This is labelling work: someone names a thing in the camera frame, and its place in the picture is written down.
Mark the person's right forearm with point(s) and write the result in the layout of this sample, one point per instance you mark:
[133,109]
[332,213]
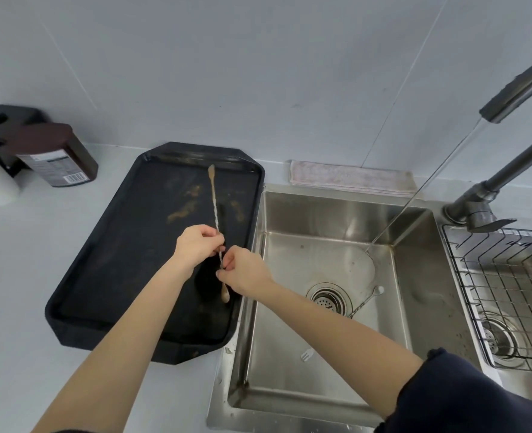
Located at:
[347,347]

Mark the person's left hand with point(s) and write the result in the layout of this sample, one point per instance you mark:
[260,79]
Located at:
[196,245]

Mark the dark navy right sleeve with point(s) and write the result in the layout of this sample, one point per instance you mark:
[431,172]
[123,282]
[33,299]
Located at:
[464,396]

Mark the round steel drain strainer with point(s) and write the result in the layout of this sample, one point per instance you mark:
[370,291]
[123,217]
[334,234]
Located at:
[500,340]
[327,298]

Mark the pale pink folded cloth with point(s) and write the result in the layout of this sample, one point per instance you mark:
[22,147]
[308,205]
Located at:
[351,178]

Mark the black plastic tray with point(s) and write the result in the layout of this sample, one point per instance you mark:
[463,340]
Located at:
[126,266]

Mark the brown bottle with label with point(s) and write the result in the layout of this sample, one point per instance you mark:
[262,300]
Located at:
[58,144]

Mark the black plastic holder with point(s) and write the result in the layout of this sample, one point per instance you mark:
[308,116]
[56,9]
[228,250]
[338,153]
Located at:
[18,114]

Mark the stainless steel double sink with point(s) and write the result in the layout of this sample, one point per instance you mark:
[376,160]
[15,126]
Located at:
[302,266]

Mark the person's left forearm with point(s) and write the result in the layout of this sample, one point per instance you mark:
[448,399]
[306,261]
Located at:
[121,347]

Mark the person's right hand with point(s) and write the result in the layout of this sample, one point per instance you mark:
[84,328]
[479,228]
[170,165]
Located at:
[245,272]

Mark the twisted bar spoon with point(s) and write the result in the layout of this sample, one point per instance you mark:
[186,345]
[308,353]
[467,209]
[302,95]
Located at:
[214,198]
[378,290]

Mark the dark grey gooseneck faucet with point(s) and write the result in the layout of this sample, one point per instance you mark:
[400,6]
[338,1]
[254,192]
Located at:
[518,162]

